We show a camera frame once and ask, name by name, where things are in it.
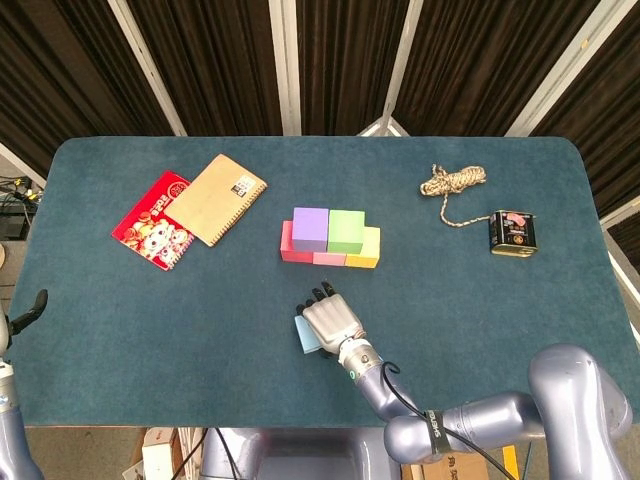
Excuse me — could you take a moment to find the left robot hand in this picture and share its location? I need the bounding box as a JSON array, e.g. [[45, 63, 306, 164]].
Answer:
[[0, 288, 50, 351]]

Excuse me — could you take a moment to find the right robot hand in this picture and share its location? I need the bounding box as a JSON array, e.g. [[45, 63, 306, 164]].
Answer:
[[295, 281, 365, 360]]

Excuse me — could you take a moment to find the light blue foam cube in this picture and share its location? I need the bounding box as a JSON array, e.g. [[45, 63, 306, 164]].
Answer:
[[293, 314, 324, 355]]

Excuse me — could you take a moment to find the red foam cube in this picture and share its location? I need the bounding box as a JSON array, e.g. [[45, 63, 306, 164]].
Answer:
[[279, 220, 315, 264]]

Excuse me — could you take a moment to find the yellow foam cube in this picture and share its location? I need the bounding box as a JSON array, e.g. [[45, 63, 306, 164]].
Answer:
[[344, 226, 381, 270]]

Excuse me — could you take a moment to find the green foam cube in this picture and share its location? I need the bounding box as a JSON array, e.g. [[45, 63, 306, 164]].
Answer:
[[327, 209, 366, 254]]

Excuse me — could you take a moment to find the purple foam cube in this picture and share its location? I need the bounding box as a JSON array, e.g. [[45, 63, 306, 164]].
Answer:
[[292, 207, 330, 253]]

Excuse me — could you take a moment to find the black floor equipment box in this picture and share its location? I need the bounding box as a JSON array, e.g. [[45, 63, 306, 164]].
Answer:
[[0, 197, 32, 239]]

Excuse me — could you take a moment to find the grey-blue robot torso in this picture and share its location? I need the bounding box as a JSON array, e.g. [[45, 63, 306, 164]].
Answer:
[[199, 427, 401, 480]]

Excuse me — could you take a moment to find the teal felt table mat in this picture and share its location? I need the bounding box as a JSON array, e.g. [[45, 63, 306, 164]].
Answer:
[[0, 136, 640, 429]]

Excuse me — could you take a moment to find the red spiral notebook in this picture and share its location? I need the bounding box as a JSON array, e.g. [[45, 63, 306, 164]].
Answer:
[[110, 170, 195, 272]]

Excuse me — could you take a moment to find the tan kraft spiral notebook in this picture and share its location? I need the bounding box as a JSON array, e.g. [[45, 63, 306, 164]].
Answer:
[[164, 153, 269, 248]]

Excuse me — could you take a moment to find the printed cardboard box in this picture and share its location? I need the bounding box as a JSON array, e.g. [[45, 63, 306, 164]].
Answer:
[[402, 452, 489, 480]]

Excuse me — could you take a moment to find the small white box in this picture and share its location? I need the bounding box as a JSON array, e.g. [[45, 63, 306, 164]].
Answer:
[[141, 427, 176, 476]]

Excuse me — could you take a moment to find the black and gold tin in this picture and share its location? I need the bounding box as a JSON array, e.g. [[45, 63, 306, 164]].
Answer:
[[488, 209, 539, 259]]

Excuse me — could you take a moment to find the dark brown curtain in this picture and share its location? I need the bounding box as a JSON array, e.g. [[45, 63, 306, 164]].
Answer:
[[0, 0, 640, 261]]

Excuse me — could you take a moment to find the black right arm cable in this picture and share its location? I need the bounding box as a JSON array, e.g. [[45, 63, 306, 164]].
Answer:
[[379, 362, 519, 480]]

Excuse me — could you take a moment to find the white metal frame post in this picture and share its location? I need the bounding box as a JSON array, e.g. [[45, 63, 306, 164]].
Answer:
[[107, 0, 189, 137], [0, 142, 47, 187], [504, 0, 629, 137], [355, 0, 425, 137], [606, 238, 640, 296], [268, 0, 303, 137]]

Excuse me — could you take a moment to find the black velcro strap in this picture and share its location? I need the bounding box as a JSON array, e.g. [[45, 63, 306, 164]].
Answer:
[[424, 408, 452, 456]]

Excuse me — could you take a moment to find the braided rope bundle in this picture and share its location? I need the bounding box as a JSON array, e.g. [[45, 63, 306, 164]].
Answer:
[[419, 163, 494, 229]]

